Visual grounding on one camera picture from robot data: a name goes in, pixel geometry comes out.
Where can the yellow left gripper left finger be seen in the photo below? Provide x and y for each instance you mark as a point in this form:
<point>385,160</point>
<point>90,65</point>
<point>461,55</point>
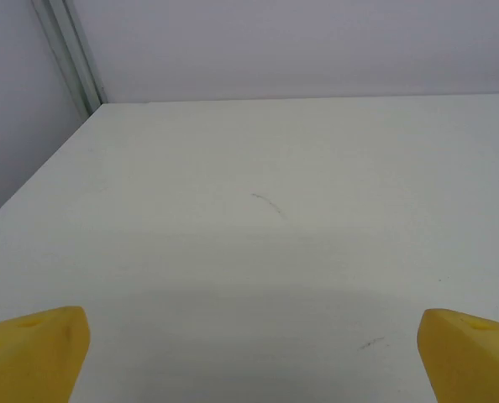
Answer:
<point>27,361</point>

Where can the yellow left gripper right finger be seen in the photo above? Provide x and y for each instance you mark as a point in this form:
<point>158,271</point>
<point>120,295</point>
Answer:
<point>472,361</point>

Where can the aluminium frame post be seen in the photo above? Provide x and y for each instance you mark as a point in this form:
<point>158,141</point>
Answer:
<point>71,54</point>

